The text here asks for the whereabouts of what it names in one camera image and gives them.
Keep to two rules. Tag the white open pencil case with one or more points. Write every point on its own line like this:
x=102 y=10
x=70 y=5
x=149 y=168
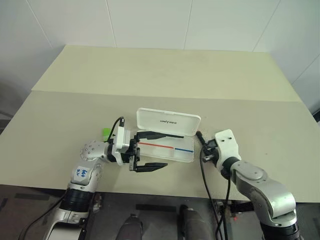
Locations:
x=165 y=122

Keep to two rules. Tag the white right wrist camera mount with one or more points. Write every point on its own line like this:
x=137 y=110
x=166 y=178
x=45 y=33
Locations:
x=227 y=145

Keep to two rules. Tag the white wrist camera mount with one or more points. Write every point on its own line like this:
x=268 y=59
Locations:
x=227 y=145
x=121 y=140

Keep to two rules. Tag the green marker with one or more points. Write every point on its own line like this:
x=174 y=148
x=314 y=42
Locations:
x=106 y=133

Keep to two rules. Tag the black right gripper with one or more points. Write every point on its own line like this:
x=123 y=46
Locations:
x=210 y=150

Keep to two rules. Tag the black tape strip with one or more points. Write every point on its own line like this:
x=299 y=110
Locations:
x=155 y=207

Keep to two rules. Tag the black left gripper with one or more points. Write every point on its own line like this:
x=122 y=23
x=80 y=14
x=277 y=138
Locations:
x=134 y=152

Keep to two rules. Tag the dark rounded black shape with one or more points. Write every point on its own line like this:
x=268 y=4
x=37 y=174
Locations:
x=193 y=222

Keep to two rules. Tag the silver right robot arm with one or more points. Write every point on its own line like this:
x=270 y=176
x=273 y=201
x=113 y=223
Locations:
x=262 y=185

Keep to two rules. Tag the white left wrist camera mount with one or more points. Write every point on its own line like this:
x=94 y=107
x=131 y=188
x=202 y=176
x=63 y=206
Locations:
x=121 y=140

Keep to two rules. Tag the dark rounded grey shape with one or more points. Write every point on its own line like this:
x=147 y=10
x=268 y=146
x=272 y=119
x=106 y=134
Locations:
x=130 y=227

